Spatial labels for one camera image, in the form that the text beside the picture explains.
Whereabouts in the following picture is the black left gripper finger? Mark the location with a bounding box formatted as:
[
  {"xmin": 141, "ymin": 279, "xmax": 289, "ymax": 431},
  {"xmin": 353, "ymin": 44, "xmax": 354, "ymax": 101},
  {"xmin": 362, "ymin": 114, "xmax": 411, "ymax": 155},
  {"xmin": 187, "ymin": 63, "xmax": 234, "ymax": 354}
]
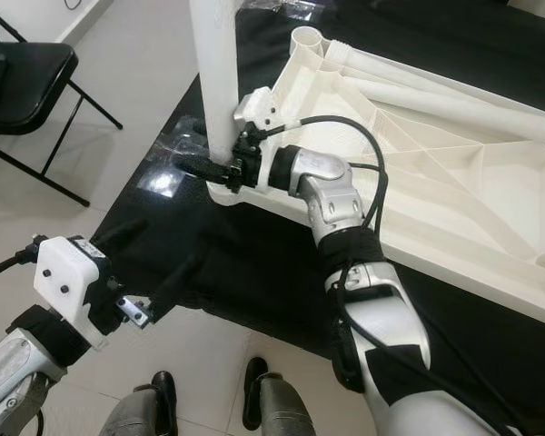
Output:
[{"xmin": 147, "ymin": 250, "xmax": 201, "ymax": 310}]

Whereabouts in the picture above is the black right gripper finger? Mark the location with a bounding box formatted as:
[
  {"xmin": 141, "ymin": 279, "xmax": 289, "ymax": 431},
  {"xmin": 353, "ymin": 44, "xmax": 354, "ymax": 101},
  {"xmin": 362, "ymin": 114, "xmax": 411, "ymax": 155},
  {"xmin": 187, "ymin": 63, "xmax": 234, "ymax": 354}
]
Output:
[{"xmin": 171, "ymin": 153, "xmax": 233, "ymax": 187}]

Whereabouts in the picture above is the white plastic table leg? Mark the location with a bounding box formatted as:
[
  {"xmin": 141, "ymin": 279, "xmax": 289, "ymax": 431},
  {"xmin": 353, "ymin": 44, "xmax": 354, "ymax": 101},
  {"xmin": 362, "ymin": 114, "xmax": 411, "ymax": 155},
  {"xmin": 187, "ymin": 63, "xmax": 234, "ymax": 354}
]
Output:
[
  {"xmin": 189, "ymin": 0, "xmax": 242, "ymax": 166},
  {"xmin": 325, "ymin": 38, "xmax": 545, "ymax": 124},
  {"xmin": 341, "ymin": 71, "xmax": 545, "ymax": 151}
]

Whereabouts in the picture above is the clear crossed tape patch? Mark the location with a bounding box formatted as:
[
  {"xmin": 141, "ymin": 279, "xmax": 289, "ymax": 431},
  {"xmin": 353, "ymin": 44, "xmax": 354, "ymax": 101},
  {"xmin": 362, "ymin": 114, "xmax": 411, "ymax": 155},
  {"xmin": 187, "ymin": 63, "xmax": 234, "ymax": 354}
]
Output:
[{"xmin": 141, "ymin": 118, "xmax": 205, "ymax": 199}]

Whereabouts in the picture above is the grey robot left leg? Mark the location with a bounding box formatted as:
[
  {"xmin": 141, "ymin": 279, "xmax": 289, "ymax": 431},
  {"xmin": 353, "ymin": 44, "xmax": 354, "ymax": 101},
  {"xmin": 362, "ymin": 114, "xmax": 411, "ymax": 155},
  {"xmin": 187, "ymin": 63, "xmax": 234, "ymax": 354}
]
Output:
[{"xmin": 100, "ymin": 371, "xmax": 178, "ymax": 436}]

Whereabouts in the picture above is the grey robot leg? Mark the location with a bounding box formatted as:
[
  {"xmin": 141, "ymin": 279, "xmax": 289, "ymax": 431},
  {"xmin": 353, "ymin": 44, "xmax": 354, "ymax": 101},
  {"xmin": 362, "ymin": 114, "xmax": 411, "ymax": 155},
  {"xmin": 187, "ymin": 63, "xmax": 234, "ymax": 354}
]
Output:
[
  {"xmin": 241, "ymin": 356, "xmax": 314, "ymax": 436},
  {"xmin": 100, "ymin": 371, "xmax": 178, "ymax": 436}
]

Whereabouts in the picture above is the clear tape strip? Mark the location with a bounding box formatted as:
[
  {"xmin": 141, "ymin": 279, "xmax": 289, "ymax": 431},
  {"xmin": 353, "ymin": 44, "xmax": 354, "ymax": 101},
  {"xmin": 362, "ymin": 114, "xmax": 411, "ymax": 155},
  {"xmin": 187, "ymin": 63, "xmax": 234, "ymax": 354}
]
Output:
[{"xmin": 250, "ymin": 0, "xmax": 319, "ymax": 21}]

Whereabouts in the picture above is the grey robot right leg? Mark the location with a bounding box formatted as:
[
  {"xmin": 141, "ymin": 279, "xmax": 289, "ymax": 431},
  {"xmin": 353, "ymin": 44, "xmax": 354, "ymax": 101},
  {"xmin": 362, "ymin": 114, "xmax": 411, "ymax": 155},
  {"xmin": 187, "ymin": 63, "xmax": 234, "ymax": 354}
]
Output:
[{"xmin": 241, "ymin": 356, "xmax": 314, "ymax": 436}]

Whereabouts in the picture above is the black folding chair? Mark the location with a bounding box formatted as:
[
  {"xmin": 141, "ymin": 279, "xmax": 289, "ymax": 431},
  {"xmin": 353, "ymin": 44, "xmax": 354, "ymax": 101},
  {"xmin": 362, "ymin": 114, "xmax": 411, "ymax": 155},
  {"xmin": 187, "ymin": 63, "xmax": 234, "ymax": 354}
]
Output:
[{"xmin": 0, "ymin": 0, "xmax": 125, "ymax": 208}]

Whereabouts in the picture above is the white plastic table top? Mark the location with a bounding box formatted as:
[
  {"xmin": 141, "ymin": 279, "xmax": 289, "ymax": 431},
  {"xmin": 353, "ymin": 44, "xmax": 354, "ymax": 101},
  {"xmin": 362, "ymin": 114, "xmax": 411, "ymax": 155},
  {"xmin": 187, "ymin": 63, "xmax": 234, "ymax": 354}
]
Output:
[{"xmin": 204, "ymin": 25, "xmax": 545, "ymax": 342}]

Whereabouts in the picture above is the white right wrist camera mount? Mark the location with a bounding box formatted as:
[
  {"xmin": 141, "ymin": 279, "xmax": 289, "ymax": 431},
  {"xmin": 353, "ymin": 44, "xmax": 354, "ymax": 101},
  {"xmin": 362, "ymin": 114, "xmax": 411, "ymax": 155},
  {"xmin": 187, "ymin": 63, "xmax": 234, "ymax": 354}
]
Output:
[{"xmin": 230, "ymin": 84, "xmax": 287, "ymax": 193}]

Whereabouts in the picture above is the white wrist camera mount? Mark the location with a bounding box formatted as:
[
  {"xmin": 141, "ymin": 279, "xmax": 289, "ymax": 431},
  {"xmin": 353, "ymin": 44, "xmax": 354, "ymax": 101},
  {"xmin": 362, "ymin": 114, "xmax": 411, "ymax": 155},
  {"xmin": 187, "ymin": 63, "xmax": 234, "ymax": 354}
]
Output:
[
  {"xmin": 34, "ymin": 234, "xmax": 110, "ymax": 351},
  {"xmin": 230, "ymin": 84, "xmax": 287, "ymax": 193}
]

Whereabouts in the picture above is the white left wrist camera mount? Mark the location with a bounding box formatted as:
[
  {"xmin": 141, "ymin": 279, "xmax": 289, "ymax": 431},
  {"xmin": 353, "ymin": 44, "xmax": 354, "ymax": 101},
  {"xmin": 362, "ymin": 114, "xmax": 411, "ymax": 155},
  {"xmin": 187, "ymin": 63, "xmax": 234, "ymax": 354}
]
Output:
[{"xmin": 34, "ymin": 234, "xmax": 110, "ymax": 351}]

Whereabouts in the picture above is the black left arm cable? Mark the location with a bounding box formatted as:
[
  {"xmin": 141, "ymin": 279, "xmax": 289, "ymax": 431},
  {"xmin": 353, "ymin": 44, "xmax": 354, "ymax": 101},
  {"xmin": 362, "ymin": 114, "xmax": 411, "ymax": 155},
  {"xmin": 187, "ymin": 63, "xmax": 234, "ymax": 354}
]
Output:
[{"xmin": 0, "ymin": 238, "xmax": 42, "ymax": 284}]

